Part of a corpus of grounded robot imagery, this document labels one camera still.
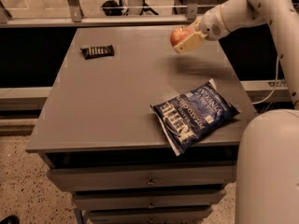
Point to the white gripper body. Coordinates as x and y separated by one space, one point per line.
210 25

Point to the grey metal railing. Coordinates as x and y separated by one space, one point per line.
87 13

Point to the blue potato chip bag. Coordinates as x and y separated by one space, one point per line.
190 117

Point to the bottom grey drawer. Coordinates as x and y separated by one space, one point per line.
167 215

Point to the grey drawer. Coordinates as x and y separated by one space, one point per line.
167 215
149 200
141 176

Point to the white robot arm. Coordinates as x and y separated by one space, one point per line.
267 175

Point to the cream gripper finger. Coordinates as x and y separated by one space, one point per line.
189 42
195 26

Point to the black shoe tip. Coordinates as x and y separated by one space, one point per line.
10 220

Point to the grey drawer cabinet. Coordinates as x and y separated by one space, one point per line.
98 112

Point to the black candy bar wrapper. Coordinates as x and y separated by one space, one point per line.
97 52

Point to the top grey drawer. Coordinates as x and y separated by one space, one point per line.
141 176

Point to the middle grey drawer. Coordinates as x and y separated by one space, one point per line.
149 200

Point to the red apple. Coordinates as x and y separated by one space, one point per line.
179 34

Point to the black object behind glass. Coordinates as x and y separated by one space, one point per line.
113 8

